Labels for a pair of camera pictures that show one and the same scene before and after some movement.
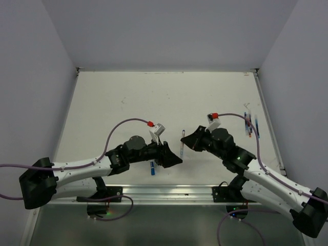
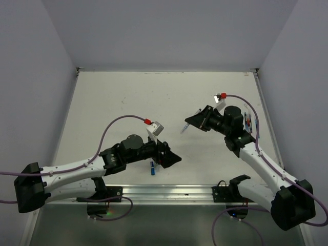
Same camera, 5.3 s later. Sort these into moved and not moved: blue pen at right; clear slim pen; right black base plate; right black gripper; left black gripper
Moved: clear slim pen; right black gripper
Not moved: left black gripper; right black base plate; blue pen at right
